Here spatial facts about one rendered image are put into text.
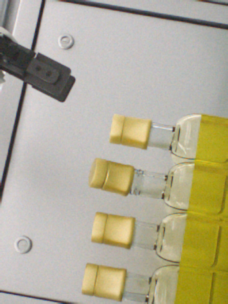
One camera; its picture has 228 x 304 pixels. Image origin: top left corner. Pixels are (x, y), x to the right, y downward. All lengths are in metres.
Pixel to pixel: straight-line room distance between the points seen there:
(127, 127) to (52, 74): 0.12
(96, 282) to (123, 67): 0.34
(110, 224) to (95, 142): 0.20
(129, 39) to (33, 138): 0.19
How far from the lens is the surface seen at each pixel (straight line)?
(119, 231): 0.87
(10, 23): 1.15
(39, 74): 0.84
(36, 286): 1.01
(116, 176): 0.88
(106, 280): 0.86
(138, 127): 0.91
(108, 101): 1.07
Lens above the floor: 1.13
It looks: 1 degrees up
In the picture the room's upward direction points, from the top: 80 degrees counter-clockwise
